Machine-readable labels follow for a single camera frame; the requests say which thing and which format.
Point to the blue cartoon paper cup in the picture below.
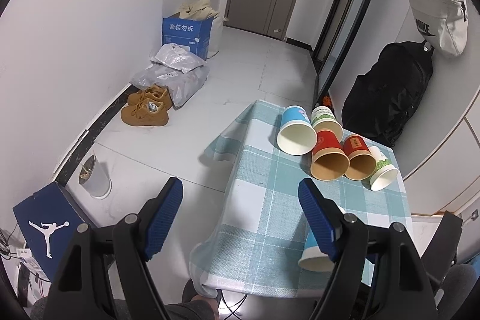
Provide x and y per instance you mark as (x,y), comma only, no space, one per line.
(312,258)

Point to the black coat rack pole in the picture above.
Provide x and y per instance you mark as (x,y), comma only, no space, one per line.
(336,37)

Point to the red paper cup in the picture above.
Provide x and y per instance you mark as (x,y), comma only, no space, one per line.
(361,162)
(329,162)

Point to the beige tote bag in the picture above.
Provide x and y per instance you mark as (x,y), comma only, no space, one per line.
(197,10)

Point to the red paper cup left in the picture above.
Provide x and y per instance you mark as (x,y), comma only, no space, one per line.
(329,162)

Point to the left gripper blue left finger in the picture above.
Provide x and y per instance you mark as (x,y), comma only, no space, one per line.
(158,215)

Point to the blue paper cup lying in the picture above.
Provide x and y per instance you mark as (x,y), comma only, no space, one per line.
(296,135)

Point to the white Nike bag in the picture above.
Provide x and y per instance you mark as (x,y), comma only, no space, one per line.
(443,23)

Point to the brown suede shoe rear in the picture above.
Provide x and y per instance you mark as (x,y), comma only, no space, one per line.
(154,93)

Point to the red paper cup right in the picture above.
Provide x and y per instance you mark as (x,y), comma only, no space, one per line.
(361,162)

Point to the blue Jordan shoe box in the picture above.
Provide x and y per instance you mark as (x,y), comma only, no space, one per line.
(48,219)

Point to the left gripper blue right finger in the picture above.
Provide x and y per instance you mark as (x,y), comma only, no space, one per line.
(316,212)

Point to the teal checked tablecloth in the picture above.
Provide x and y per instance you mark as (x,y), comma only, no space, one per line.
(259,239)

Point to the wall power socket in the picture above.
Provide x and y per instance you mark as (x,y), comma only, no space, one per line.
(473,216)

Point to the black backpack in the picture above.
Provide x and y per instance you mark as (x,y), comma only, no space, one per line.
(383,100)

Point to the grey trash bin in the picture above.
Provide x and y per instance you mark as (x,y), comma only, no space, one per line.
(94,179)

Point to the blue cardboard box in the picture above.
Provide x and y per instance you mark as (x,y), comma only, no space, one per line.
(194,35)

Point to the green white cup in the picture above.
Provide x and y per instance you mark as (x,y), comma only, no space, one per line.
(384,172)
(324,119)

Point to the green white cup right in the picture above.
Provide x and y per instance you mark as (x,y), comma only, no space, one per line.
(384,172)

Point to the white bag behind box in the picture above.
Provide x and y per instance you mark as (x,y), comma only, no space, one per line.
(216,35)

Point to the white power strip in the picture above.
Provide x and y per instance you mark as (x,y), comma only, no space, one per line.
(24,253)

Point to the green white cup rear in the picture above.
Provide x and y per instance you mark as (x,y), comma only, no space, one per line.
(324,119)

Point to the brown suede shoe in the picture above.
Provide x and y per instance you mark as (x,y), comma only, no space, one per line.
(145,113)
(154,93)

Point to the grey plastic mailer bags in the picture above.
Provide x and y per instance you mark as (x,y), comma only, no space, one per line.
(181,72)

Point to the brown suede shoe front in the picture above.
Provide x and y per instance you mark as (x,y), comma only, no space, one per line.
(145,113)

